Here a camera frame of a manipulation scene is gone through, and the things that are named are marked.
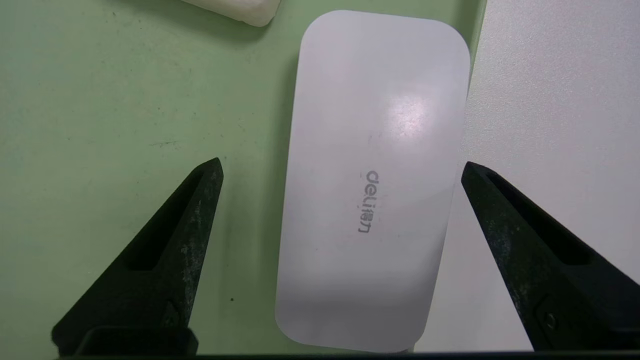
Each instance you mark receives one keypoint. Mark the light green plastic tray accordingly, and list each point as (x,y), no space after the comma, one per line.
(100,100)

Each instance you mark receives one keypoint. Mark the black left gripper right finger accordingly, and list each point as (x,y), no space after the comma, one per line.
(550,280)

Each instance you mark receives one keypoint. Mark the white rectangular eraser box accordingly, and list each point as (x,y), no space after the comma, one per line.
(370,150)

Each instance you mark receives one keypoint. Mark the white soap bar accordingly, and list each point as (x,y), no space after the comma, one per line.
(240,9)

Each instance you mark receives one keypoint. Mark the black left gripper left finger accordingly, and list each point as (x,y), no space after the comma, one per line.
(160,270)

